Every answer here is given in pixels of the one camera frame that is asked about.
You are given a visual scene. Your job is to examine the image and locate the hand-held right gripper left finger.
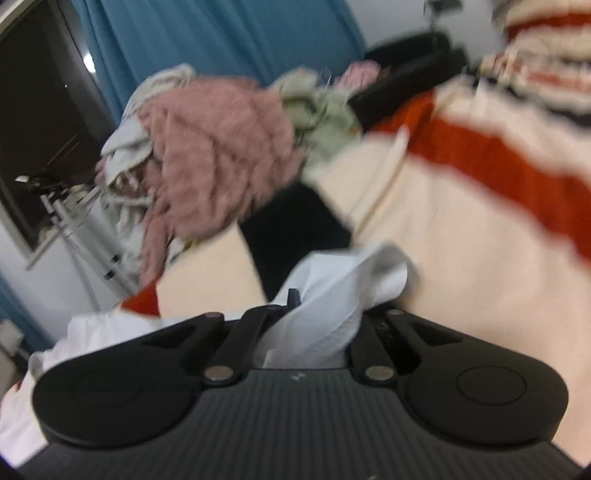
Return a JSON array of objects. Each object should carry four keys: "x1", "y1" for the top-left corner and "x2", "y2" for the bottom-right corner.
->
[{"x1": 141, "y1": 288, "x2": 303, "y2": 387}]

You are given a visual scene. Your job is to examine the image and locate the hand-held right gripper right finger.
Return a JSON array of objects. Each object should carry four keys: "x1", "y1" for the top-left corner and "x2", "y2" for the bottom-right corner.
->
[{"x1": 348, "y1": 308, "x2": 465, "y2": 387}]

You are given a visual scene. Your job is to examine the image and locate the white garment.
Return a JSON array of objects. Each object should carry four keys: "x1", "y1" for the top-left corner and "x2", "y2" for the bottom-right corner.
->
[{"x1": 0, "y1": 242, "x2": 419, "y2": 467}]

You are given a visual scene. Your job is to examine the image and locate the striped fleece blanket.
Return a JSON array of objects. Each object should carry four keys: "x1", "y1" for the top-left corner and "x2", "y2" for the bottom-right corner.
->
[{"x1": 120, "y1": 0, "x2": 591, "y2": 467}]

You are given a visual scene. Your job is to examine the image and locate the pink fluffy blanket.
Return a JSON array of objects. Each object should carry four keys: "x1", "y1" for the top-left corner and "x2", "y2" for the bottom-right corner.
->
[{"x1": 139, "y1": 76, "x2": 308, "y2": 288}]

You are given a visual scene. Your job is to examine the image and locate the garment steamer stand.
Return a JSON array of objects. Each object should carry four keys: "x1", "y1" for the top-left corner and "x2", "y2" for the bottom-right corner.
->
[{"x1": 16, "y1": 175, "x2": 140, "y2": 311}]

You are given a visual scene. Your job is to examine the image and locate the pale green cloth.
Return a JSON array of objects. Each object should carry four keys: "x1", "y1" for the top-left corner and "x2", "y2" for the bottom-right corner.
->
[{"x1": 270, "y1": 67, "x2": 366, "y2": 172}]

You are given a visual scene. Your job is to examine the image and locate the grey cloth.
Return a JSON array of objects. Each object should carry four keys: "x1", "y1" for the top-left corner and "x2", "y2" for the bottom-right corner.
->
[{"x1": 95, "y1": 64, "x2": 200, "y2": 260}]

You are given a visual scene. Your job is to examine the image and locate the blue curtain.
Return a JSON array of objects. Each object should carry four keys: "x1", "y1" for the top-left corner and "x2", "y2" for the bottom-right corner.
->
[
  {"x1": 71, "y1": 0, "x2": 369, "y2": 139},
  {"x1": 0, "y1": 272, "x2": 52, "y2": 352}
]

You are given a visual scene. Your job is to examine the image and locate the black armchair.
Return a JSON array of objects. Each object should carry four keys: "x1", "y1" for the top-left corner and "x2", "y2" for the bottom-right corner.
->
[{"x1": 346, "y1": 31, "x2": 470, "y2": 133}]

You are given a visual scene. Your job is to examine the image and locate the small pink cloth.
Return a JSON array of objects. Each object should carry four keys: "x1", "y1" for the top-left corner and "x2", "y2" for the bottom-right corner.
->
[{"x1": 339, "y1": 60, "x2": 382, "y2": 86}]

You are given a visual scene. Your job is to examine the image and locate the dark window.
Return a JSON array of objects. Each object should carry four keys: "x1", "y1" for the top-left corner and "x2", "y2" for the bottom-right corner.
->
[{"x1": 0, "y1": 0, "x2": 117, "y2": 256}]

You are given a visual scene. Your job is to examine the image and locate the black wall outlet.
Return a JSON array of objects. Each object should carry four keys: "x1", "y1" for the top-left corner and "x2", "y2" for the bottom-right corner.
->
[{"x1": 425, "y1": 0, "x2": 463, "y2": 16}]

